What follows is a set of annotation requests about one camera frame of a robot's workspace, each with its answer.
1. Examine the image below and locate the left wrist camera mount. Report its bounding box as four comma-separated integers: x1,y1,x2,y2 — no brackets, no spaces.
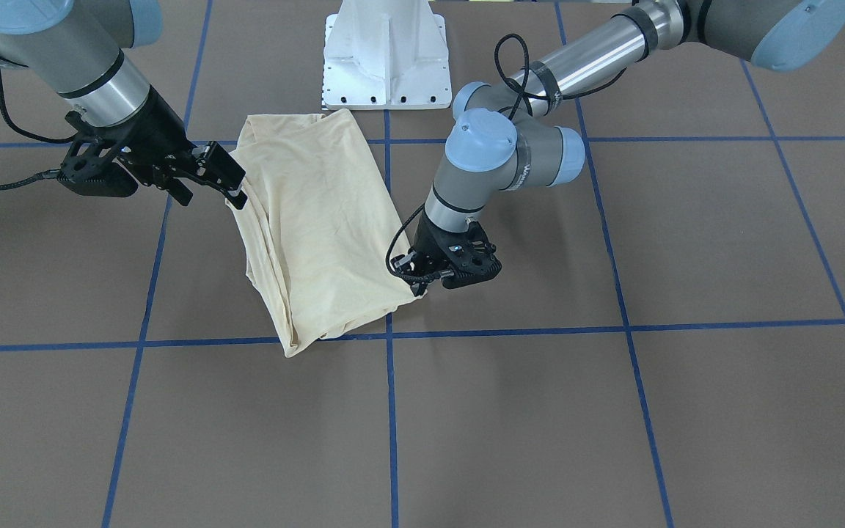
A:
436,221,502,290

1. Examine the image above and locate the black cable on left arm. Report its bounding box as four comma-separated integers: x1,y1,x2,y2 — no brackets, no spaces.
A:
386,32,629,287

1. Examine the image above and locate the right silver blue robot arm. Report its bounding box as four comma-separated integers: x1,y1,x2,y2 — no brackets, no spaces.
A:
0,1,247,210

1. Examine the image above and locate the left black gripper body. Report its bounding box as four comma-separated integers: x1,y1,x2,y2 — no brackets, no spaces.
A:
410,217,470,283

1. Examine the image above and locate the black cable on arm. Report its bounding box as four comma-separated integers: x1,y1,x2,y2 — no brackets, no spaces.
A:
0,29,86,193
386,32,629,287

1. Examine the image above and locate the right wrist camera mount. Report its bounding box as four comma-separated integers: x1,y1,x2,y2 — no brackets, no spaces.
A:
56,111,139,198

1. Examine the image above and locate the cream long-sleeve printed shirt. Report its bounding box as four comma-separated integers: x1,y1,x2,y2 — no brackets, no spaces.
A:
232,110,415,358

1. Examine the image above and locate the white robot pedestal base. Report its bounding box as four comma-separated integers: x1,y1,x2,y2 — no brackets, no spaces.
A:
321,1,453,111

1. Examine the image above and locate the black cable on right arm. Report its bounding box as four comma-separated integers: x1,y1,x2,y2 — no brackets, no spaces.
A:
0,29,86,193

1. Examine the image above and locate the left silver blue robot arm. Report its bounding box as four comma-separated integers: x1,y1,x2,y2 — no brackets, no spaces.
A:
387,1,845,296

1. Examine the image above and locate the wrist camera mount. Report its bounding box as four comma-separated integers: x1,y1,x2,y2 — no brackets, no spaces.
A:
56,111,139,198
436,221,502,290

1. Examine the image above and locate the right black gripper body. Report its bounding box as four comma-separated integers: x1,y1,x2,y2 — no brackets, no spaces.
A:
115,86,194,190

